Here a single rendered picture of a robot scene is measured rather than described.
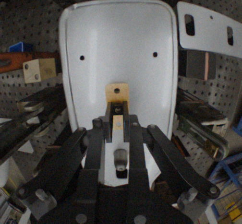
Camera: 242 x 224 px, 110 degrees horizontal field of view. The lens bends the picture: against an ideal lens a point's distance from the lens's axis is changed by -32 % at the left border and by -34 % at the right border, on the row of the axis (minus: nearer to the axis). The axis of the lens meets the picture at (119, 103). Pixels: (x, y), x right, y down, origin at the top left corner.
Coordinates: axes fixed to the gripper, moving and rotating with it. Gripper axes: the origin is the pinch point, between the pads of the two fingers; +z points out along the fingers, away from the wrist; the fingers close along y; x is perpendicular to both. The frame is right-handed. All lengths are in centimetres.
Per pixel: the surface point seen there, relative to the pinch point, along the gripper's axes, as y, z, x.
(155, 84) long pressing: 7.1, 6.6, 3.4
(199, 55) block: 17.9, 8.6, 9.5
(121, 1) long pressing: 1.5, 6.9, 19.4
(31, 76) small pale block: -12.6, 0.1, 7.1
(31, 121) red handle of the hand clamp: -14.2, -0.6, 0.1
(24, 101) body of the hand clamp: -17.0, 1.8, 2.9
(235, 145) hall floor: 213, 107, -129
